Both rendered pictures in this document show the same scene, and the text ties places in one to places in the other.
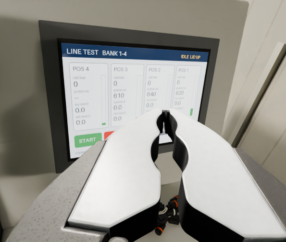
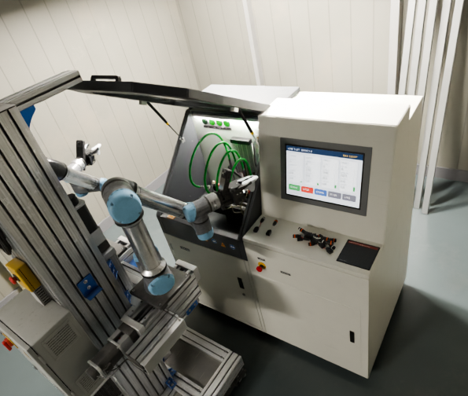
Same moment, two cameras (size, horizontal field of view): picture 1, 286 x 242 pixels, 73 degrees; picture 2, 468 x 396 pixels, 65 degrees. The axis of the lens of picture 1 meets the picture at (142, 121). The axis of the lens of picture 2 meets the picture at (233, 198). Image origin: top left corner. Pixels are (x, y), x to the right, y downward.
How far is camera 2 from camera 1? 1.60 m
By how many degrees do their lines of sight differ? 58
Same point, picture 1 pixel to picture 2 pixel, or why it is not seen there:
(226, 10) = (375, 131)
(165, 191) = (333, 235)
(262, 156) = not seen: outside the picture
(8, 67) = (270, 152)
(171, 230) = (316, 248)
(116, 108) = (307, 175)
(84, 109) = (292, 172)
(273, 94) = not seen: outside the picture
